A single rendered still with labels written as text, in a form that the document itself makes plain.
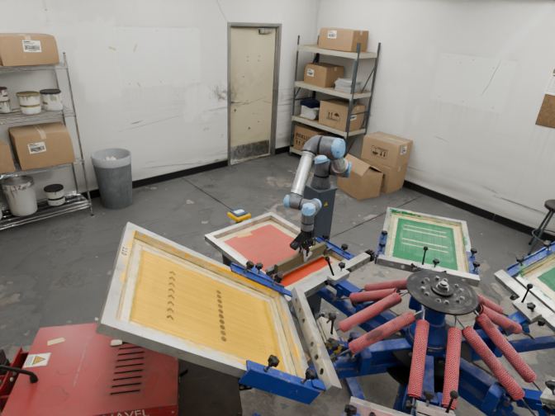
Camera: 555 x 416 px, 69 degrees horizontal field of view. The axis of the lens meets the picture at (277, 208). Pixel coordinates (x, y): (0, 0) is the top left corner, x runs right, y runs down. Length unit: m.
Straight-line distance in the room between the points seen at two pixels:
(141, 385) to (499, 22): 5.21
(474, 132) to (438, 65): 1.01
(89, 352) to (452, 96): 5.17
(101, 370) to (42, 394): 0.20
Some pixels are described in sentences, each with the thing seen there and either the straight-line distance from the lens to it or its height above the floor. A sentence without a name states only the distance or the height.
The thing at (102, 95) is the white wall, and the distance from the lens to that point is 5.44.
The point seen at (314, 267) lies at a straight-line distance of 2.48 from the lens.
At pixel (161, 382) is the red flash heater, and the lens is 1.66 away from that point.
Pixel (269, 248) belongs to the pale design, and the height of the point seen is 0.96.
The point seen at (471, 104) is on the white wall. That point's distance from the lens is 5.81.
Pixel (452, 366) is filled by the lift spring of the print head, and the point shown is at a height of 1.18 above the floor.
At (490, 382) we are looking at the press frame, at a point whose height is 1.02.
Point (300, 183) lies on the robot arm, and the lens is 2.40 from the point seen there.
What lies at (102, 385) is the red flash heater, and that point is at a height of 1.10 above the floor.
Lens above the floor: 2.36
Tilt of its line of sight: 27 degrees down
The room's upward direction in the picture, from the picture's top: 4 degrees clockwise
